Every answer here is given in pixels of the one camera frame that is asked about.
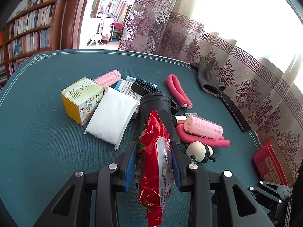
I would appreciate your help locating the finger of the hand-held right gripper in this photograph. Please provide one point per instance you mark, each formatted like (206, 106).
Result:
(267, 190)

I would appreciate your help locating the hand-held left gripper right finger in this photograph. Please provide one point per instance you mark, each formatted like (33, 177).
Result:
(176, 169)

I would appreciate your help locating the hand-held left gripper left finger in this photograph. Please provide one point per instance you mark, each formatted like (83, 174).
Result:
(130, 169)

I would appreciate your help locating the red snack packet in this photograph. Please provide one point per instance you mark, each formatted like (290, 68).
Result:
(151, 182)

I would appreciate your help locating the panda toy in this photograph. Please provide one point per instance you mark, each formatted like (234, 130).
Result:
(198, 150)

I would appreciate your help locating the red tin container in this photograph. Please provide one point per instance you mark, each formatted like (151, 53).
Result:
(265, 160)

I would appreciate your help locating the pink foam curler rod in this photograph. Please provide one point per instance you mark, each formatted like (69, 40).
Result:
(171, 82)
(213, 143)

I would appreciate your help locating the pink hair roller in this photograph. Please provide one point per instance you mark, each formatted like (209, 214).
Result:
(107, 78)
(203, 127)

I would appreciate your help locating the lipstick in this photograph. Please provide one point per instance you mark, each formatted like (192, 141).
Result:
(180, 118)

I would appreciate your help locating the white tissue packet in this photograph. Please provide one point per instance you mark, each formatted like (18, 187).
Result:
(111, 118)

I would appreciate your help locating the black flashlight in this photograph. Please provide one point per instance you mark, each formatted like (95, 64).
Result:
(156, 104)

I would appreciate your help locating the blue white medicine box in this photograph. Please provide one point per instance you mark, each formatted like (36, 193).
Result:
(126, 88)

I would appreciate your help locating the yellow green cardboard box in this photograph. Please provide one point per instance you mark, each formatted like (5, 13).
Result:
(80, 94)

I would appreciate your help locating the black comb hair clip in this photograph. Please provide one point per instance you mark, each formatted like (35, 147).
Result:
(144, 86)

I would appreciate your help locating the grey glove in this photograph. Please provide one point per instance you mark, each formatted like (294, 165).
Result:
(208, 80)

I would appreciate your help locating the patterned lace curtain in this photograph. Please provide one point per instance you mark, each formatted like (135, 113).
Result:
(213, 52)

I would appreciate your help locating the red chair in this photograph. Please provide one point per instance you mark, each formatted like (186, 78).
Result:
(117, 29)

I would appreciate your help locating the wooden bookshelf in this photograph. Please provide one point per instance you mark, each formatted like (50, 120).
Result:
(56, 23)

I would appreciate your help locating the rows of books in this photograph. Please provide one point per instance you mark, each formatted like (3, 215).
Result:
(30, 26)

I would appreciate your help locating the wooden door frame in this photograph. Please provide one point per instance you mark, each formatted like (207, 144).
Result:
(75, 16)

